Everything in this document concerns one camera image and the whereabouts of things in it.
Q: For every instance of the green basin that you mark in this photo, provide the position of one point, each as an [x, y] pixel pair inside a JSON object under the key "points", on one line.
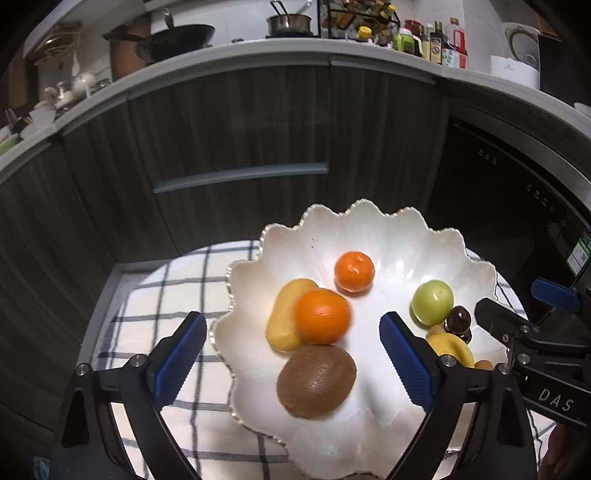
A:
{"points": [[8, 143]]}

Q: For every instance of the black microwave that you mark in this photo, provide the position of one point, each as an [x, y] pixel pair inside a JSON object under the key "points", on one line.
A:
{"points": [[560, 75]]}

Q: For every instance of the red label bottle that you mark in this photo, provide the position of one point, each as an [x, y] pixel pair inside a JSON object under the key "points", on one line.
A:
{"points": [[457, 39]]}

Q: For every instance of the white teapot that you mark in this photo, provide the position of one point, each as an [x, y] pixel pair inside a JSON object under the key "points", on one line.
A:
{"points": [[82, 84]]}

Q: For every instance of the brown longan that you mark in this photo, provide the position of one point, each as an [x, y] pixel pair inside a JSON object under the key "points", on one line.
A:
{"points": [[484, 365]]}

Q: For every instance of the yellow mango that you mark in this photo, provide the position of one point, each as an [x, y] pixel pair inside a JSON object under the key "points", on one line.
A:
{"points": [[281, 328]]}

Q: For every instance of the dark soy sauce bottle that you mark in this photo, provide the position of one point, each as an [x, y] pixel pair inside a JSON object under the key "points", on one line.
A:
{"points": [[437, 40]]}

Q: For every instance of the gas stove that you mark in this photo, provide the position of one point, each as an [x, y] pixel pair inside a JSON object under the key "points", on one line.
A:
{"points": [[291, 35]]}

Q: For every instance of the yellow lemon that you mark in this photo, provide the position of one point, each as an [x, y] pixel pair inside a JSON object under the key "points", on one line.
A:
{"points": [[449, 344]]}

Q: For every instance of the white box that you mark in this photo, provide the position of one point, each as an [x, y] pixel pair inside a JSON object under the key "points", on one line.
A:
{"points": [[515, 71]]}

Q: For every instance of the steel saucepan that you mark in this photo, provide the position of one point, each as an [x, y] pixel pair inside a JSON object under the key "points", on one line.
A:
{"points": [[284, 21]]}

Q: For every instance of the orange mandarin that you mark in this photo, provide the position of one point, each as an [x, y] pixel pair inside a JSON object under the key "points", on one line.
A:
{"points": [[354, 272], [322, 316]]}

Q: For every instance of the grey drawer handle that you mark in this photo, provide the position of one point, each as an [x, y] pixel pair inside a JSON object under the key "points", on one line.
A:
{"points": [[240, 174]]}

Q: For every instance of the dark cherry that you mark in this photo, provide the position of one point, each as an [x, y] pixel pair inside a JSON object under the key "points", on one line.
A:
{"points": [[467, 336], [458, 320]]}

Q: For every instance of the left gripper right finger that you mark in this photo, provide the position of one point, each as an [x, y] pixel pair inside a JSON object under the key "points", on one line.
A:
{"points": [[498, 443]]}

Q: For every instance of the white scalloped bowl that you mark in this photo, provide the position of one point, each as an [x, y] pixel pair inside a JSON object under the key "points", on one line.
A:
{"points": [[370, 431]]}

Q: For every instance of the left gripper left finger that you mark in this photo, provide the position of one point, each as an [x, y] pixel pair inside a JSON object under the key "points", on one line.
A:
{"points": [[87, 441]]}

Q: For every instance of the brown kiwi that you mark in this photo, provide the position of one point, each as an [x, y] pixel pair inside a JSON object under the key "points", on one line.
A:
{"points": [[315, 381]]}

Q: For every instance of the checkered table cloth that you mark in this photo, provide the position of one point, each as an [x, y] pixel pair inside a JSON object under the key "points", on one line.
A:
{"points": [[216, 446]]}

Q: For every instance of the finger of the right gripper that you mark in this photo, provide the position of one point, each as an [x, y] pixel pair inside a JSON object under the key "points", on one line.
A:
{"points": [[505, 326], [557, 296]]}

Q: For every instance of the black spice rack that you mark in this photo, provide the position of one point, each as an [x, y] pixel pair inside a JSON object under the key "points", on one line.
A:
{"points": [[360, 20]]}

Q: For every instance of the black wok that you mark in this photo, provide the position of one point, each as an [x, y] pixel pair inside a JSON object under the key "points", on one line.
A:
{"points": [[174, 40]]}

